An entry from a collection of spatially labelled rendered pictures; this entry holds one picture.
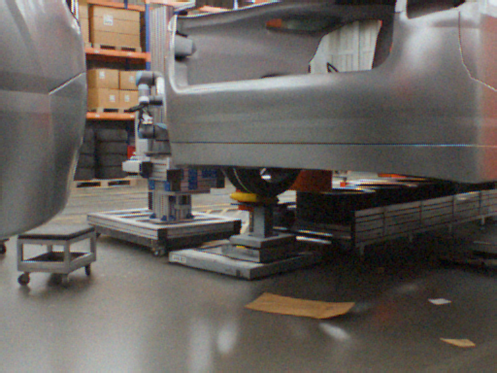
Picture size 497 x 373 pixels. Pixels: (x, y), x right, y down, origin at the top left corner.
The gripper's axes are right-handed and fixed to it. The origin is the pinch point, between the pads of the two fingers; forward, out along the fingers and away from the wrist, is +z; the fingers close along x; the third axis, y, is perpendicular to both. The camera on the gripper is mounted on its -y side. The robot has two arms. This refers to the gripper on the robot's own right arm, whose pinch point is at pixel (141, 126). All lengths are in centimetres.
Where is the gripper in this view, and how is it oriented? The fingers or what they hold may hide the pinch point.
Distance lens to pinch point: 436.2
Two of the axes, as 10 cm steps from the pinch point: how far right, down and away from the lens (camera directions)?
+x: -5.6, 4.0, 7.2
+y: 8.2, 1.7, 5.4
